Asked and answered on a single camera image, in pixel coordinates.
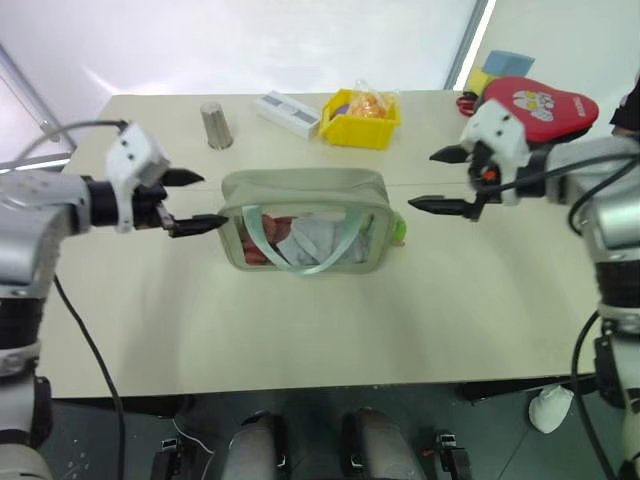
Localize grey robot leg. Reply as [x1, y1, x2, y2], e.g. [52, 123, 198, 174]
[221, 411, 290, 480]
[341, 406, 427, 480]

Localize green plush keychain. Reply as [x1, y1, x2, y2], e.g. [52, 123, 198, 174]
[391, 211, 409, 248]

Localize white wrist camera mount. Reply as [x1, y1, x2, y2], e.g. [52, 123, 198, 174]
[104, 122, 172, 234]
[459, 98, 532, 207]

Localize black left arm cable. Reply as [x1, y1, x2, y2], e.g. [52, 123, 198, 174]
[52, 274, 126, 480]

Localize red handled scissors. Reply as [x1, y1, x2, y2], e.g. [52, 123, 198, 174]
[454, 90, 479, 119]

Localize green clear-sided zip pouch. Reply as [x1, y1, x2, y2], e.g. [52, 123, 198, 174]
[219, 168, 394, 278]

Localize yellow plastic bin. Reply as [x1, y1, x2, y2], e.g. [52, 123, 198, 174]
[318, 88, 404, 152]

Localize white crumpled cloth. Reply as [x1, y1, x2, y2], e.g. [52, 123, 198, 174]
[528, 383, 576, 435]

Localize yellow foam block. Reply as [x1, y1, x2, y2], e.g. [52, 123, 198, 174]
[465, 64, 502, 97]

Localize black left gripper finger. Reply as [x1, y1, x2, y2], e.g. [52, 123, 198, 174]
[165, 168, 206, 189]
[168, 213, 229, 239]

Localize grey left wrist cable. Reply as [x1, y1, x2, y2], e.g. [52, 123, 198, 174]
[13, 118, 131, 162]

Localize grey right robot leg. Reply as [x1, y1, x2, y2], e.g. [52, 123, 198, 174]
[341, 406, 427, 480]

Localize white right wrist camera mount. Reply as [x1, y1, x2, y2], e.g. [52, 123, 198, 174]
[459, 98, 532, 207]

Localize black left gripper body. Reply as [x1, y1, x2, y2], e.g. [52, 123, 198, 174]
[130, 183, 175, 237]

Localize red heart-shaped cartoon case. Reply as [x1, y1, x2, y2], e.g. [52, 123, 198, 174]
[481, 76, 600, 144]

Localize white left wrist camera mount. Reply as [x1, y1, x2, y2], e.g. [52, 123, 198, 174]
[104, 122, 172, 234]

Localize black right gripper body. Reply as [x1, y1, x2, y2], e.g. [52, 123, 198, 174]
[466, 141, 504, 222]

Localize silver metal cup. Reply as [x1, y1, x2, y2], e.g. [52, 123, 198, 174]
[199, 101, 235, 151]

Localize white flat carton box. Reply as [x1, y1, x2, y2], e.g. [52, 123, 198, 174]
[253, 90, 324, 142]

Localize dark object at edge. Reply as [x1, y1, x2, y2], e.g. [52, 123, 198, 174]
[609, 73, 640, 137]

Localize clear bag of orange items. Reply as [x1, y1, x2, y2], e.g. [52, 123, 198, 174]
[347, 78, 401, 121]

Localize grey left robot leg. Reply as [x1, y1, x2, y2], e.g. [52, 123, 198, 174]
[221, 411, 290, 480]

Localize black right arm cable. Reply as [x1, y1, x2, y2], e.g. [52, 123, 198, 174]
[571, 308, 619, 480]

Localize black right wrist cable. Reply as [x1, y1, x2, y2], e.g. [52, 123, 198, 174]
[474, 148, 640, 237]

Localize blue foam block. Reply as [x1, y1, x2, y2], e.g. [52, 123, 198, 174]
[482, 49, 537, 79]

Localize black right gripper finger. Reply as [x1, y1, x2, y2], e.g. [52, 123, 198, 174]
[429, 145, 474, 164]
[407, 195, 474, 218]

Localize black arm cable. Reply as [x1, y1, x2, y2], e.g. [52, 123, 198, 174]
[571, 308, 619, 480]
[52, 274, 126, 480]

